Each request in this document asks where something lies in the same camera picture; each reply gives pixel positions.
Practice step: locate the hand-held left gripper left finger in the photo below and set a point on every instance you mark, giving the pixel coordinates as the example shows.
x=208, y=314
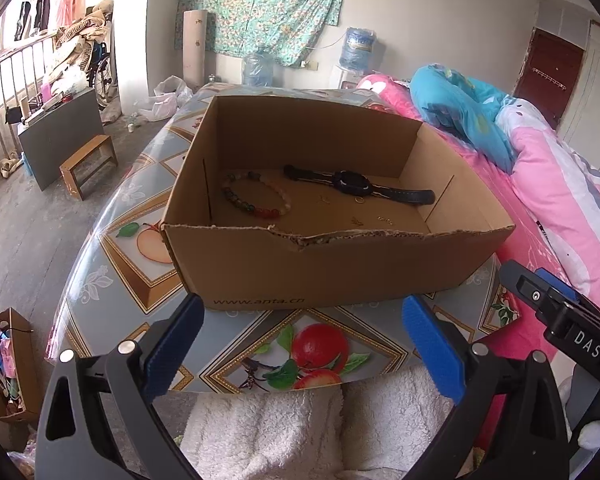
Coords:
x=175, y=345

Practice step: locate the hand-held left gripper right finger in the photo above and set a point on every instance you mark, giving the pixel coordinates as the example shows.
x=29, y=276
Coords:
x=432, y=345

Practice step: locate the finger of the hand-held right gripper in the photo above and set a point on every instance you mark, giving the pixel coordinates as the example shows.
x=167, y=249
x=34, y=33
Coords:
x=527, y=287
x=560, y=285

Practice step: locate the brown cardboard box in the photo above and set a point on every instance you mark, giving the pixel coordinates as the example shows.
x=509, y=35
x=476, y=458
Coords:
x=330, y=270

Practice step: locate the black wristwatch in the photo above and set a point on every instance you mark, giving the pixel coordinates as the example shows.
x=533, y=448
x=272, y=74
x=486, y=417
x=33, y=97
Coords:
x=352, y=181

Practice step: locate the person's right hand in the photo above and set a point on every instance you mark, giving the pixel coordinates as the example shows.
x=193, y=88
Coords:
x=597, y=435

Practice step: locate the light pink patterned duvet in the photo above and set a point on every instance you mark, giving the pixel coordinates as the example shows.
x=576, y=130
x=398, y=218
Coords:
x=570, y=185

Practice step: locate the pink floral quilt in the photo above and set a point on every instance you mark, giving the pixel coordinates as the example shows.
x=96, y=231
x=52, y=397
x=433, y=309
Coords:
x=480, y=185

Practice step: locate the white fleece cloth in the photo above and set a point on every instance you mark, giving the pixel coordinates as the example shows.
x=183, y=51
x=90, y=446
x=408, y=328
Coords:
x=280, y=435

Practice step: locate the open cardboard box of oddments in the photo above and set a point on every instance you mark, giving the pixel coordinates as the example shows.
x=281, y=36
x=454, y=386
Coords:
x=20, y=360

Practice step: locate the blue patterned blanket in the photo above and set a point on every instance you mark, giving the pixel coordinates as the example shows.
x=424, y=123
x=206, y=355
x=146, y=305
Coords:
x=455, y=105

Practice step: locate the small wooden stool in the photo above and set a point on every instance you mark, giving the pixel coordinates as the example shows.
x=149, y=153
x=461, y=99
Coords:
x=87, y=165

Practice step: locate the metal hook rack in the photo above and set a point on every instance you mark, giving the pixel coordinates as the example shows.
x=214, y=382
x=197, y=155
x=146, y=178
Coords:
x=549, y=77

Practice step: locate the dark red door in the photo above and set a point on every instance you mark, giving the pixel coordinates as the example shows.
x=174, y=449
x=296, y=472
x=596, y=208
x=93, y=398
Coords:
x=550, y=75

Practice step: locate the grey cabinet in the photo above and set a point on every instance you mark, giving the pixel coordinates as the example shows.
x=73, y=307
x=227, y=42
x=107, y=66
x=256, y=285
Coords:
x=60, y=140

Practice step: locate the pair of slippers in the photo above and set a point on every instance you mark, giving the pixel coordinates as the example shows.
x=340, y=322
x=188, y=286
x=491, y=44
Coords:
x=10, y=167

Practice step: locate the white plastic bags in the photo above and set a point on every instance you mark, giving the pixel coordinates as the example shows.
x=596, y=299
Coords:
x=165, y=100

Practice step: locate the white water dispenser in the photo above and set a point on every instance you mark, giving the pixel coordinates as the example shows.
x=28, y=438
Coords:
x=342, y=79

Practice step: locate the spoked wheel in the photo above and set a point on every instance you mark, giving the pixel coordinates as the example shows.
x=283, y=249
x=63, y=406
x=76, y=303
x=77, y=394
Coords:
x=105, y=75

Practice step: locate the clear water jug on floor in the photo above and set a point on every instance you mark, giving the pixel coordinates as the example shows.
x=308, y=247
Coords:
x=257, y=67

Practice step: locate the metal railing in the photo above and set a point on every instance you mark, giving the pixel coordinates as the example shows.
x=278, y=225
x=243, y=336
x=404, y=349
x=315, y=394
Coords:
x=0, y=110

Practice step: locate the blue water jug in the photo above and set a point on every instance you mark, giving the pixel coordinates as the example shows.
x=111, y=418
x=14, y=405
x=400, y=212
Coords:
x=358, y=47

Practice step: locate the beige rolled mat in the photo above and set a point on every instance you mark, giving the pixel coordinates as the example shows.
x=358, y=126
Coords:
x=194, y=50

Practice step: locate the pile of household clutter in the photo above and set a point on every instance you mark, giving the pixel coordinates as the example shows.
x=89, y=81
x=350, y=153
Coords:
x=77, y=45

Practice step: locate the green floral hanging cloth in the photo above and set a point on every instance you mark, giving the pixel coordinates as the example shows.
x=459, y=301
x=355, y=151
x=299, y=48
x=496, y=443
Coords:
x=265, y=5

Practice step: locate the hanging clothes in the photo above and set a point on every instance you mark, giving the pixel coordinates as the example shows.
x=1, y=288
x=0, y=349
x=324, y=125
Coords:
x=35, y=5

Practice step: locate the white wall socket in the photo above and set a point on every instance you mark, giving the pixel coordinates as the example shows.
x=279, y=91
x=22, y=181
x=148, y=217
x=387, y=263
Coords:
x=308, y=65

